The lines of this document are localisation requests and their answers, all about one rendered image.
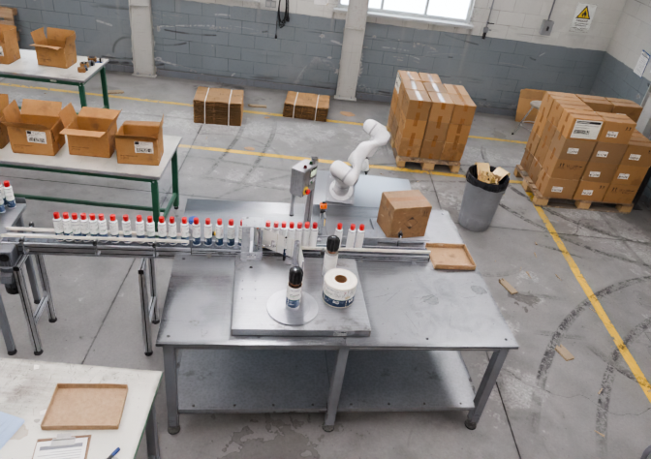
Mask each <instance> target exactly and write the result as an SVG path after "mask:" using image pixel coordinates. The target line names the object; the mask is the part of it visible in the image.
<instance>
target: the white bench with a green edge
mask: <svg viewBox="0 0 651 459"><path fill-rule="evenodd" d="M162 377H163V372H160V371H149V370H138V369H126V368H115V367H104V366H92V365H80V364H70V363H58V362H46V361H36V360H24V359H12V358H1V357H0V412H3V413H8V414H11V415H14V416H17V417H20V418H23V419H24V421H25V422H24V423H23V424H22V425H21V426H20V428H19V429H18V430H17V431H16V432H15V433H14V435H13V436H12V437H11V438H10V439H9V440H8V441H7V443H6V444H5V445H4V446H3V447H2V448H1V449H0V459H32V456H33V453H34V449H35V446H36V442H37V439H46V438H57V434H66V433H72V436H80V435H92V436H91V441H90V446H89V451H88V456H87V459H107V458H108V457H109V456H110V455H111V454H112V452H113V451H114V450H115V449H116V448H117V447H120V451H119V452H118V453H117V454H116V455H115V456H114V457H112V458H111V459H136V456H137V453H138V450H139V447H140V442H141V439H142V436H143V433H144V430H145V435H146V444H147V453H148V459H160V455H159V445H158V433H157V422H156V411H155V397H156V394H157V391H158V388H159V385H160V382H161V379H162ZM57 383H124V384H127V385H128V393H127V398H126V402H125V406H124V410H123V414H122V417H121V420H120V424H119V428H118V430H42V429H41V422H42V420H43V418H44V415H45V413H46V410H47V406H48V404H49V402H50V399H51V396H52V394H53V391H54V388H55V387H56V384H57Z"/></svg>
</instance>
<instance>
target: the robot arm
mask: <svg viewBox="0 0 651 459"><path fill-rule="evenodd" d="M363 129H364V131H365V132H366V133H367V134H369V135H370V136H371V139H369V141H363V142H362V143H360V144H359V146H358V147H357V148H356V150H355V151H353V152H352V154H351V155H350V157H349V158H348V162H349V163H350V164H351V165H352V166H353V168H350V167H349V166H347V165H346V164H345V163H343V162H341V161H334V162H333V163H332V164H331V166H330V173H331V175H332V177H333V178H334V181H333V182H332V183H331V184H330V187H329V191H330V194H331V195H332V197H333V198H335V199H337V200H346V199H348V198H349V197H350V196H351V195H352V193H353V186H355V185H356V184H357V182H358V179H359V174H360V172H361V171H365V175H367V173H368V171H369V170H370V169H369V165H368V160H370V159H368V158H367V157H372V156H373V155H374V153H375V152H376V150H377V149H378V147H379V146H384V145H386V144H387V143H388V142H389V140H390V134H389V132H388V131H387V128H386V127H385V126H384V125H382V124H380V123H378V122H377V121H375V120H372V119H368V120H366V121H365V122H364V123H363Z"/></svg>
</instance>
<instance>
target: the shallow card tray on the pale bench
mask: <svg viewBox="0 0 651 459"><path fill-rule="evenodd" d="M127 393H128V385H127V384H124V383H62V382H58V383H57V384H56V387H55V388H54V391H53V394H52V396H51V399H50V402H49V404H48V406H47V409H46V413H45V415H44V418H43V420H42V422H41V429H42V430H118V428H119V424H120V420H121V417H122V414H123V410H124V406H125V402H126V398H127Z"/></svg>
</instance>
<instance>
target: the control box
mask: <svg viewBox="0 0 651 459"><path fill-rule="evenodd" d="M309 162H310V160H307V159H304V160H303V161H301V162H300V163H298V164H297V165H295V166H294V167H292V175H291V185H290V194H293V195H295V196H298V197H300V198H302V197H304V196H305V195H306V193H305V190H308V189H309V190H310V191H312V190H313V189H314V188H315V184H316V181H315V182H313V183H312V184H311V185H309V180H310V179H312V178H313V177H315V176H317V174H315V175H314V176H313V177H311V178H310V171H311V170H312V169H313V168H315V167H317V168H318V164H316V163H313V166H310V165H309ZM304 165H306V166H307V169H304V168H303V167H304Z"/></svg>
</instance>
